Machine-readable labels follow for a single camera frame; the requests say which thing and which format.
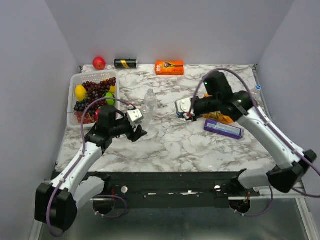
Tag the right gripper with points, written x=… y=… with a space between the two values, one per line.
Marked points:
x=192 y=118

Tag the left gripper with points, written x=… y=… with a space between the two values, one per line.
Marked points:
x=134 y=136

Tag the clear bottle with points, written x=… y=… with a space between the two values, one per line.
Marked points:
x=256 y=94
x=150 y=100
x=148 y=111

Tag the blue cap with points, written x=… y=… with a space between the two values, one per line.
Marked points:
x=258 y=88

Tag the blue cap table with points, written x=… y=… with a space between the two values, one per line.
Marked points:
x=180 y=115

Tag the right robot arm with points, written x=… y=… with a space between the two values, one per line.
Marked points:
x=291 y=161

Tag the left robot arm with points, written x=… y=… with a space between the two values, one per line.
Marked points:
x=57 y=203

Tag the purple toothpaste box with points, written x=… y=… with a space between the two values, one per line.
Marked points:
x=222 y=129

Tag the orange snack bag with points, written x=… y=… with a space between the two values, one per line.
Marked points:
x=219 y=117

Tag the green toy fruit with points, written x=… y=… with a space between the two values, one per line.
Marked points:
x=110 y=98

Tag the red dragon fruit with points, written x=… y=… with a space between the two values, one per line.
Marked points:
x=98 y=113

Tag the yellow fruit behind grapes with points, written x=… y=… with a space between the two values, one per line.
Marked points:
x=112 y=89

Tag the light red grapes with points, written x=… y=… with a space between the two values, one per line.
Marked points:
x=87 y=119

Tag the orange razor box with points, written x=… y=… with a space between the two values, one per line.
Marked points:
x=169 y=68

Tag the red grape bunch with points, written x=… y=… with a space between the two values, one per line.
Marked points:
x=97 y=90

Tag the dark blue grapes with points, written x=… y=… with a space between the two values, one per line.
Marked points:
x=80 y=105

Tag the yellow lemon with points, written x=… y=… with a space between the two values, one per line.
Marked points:
x=80 y=92

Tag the black gold can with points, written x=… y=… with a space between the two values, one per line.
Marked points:
x=126 y=63

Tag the red apple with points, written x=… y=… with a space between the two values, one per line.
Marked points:
x=99 y=63

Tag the white plastic basket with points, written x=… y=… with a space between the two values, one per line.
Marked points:
x=80 y=78

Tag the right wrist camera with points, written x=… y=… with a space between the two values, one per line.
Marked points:
x=183 y=106

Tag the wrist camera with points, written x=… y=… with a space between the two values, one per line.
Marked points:
x=134 y=115
x=183 y=106

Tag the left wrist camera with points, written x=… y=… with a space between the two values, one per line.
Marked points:
x=134 y=115

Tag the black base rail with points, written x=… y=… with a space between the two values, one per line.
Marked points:
x=165 y=190

